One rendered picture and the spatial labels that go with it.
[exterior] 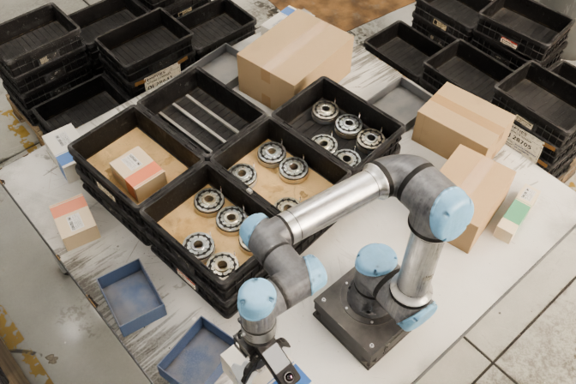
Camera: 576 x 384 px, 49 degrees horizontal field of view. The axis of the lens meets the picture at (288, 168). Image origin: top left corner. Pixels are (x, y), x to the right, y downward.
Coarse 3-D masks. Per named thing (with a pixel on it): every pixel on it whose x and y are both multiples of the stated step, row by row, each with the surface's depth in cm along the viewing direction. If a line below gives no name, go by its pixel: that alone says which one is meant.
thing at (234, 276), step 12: (216, 168) 214; (180, 180) 210; (228, 180) 210; (168, 192) 207; (264, 204) 204; (144, 216) 201; (156, 228) 198; (168, 240) 196; (180, 252) 195; (204, 264) 189; (252, 264) 192; (216, 276) 187; (228, 276) 187
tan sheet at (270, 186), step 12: (252, 156) 231; (288, 156) 231; (264, 168) 227; (276, 168) 227; (264, 180) 223; (276, 180) 223; (312, 180) 224; (324, 180) 224; (264, 192) 220; (276, 192) 220; (288, 192) 220; (300, 192) 220; (312, 192) 220
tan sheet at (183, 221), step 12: (192, 204) 216; (228, 204) 216; (168, 216) 213; (180, 216) 213; (192, 216) 213; (168, 228) 210; (180, 228) 210; (192, 228) 210; (204, 228) 210; (216, 228) 210; (180, 240) 207; (216, 240) 207; (228, 240) 207; (216, 252) 204; (228, 252) 204; (240, 252) 204; (240, 264) 201
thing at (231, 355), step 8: (224, 352) 149; (232, 352) 149; (224, 360) 149; (232, 360) 148; (240, 360) 148; (248, 360) 148; (224, 368) 153; (264, 368) 147; (296, 368) 147; (232, 376) 151; (256, 376) 146; (264, 376) 146; (272, 376) 146; (304, 376) 146
